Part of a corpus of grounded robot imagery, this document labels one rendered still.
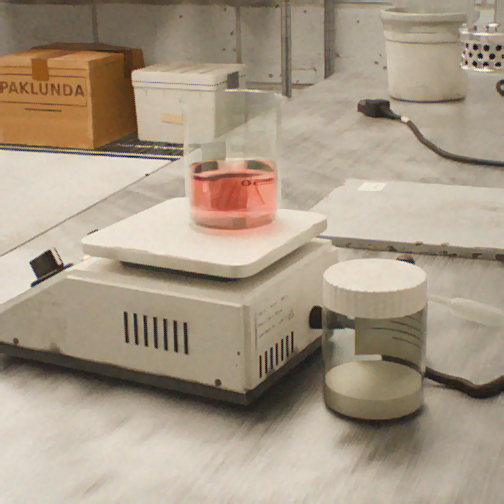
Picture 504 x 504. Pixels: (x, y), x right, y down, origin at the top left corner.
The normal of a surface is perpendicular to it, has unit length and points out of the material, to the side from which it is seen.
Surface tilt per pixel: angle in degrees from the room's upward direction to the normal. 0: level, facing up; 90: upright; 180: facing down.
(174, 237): 0
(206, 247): 0
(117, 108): 90
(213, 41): 90
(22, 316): 90
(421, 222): 0
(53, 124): 86
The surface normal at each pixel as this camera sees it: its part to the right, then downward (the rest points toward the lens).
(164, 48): -0.34, 0.29
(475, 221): -0.02, -0.96
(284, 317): 0.88, 0.12
